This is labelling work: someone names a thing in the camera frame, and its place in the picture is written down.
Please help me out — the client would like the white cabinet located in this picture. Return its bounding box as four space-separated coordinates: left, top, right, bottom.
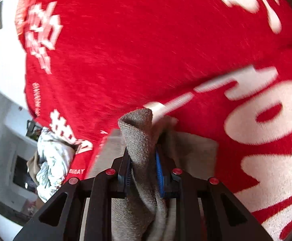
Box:
0 85 45 234

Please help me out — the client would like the red printed blanket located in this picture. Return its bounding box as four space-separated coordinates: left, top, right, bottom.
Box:
14 0 292 241

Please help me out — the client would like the white patterned cloth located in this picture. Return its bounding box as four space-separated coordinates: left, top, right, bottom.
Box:
34 128 75 202

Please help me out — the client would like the dark object on cabinet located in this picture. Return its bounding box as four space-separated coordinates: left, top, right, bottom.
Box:
26 120 44 141

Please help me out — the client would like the grey small garment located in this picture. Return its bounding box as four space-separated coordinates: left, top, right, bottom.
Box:
86 108 220 241

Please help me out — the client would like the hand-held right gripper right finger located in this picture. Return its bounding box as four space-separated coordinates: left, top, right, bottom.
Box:
155 145 274 241

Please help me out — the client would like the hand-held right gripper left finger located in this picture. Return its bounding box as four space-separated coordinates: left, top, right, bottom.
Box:
13 153 133 241

